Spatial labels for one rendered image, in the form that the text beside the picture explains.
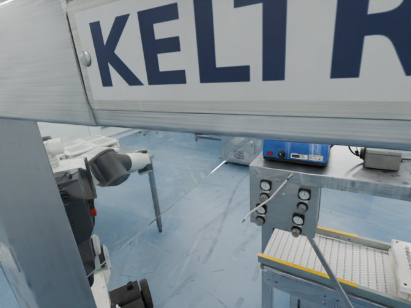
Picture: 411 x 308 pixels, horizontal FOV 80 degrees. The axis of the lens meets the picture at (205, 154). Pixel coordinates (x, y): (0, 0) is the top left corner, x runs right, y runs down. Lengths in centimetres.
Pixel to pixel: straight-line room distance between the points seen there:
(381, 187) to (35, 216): 75
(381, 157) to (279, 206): 32
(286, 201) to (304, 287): 38
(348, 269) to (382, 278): 10
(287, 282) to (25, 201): 98
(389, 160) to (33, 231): 83
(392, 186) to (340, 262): 48
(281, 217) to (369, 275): 42
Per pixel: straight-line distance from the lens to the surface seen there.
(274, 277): 113
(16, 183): 31
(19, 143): 30
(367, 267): 120
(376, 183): 80
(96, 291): 172
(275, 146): 84
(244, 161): 386
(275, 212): 90
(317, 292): 112
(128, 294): 195
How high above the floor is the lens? 161
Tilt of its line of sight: 20 degrees down
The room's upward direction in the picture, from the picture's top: 5 degrees counter-clockwise
